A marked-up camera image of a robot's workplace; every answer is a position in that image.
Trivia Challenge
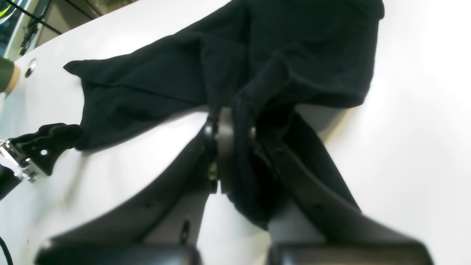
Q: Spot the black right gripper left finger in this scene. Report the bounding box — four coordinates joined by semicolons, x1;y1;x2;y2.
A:
35;107;234;265

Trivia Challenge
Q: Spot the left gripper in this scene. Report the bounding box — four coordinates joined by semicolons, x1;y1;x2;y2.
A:
0;123;84;199

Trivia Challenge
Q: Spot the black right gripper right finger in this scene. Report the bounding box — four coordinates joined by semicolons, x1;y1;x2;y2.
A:
250;112;433;265

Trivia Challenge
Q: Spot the black printed T-shirt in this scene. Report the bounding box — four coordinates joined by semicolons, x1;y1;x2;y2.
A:
64;0;384;229

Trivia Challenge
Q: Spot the right metal table grommet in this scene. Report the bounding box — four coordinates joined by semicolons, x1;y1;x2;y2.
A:
25;58;38;78

